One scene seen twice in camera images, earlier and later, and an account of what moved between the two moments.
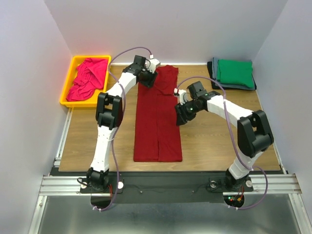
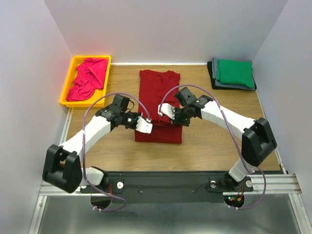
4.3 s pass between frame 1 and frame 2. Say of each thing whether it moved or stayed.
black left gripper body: moved
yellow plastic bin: stayed
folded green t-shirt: stayed
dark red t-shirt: moved
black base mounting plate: stayed
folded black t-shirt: stayed
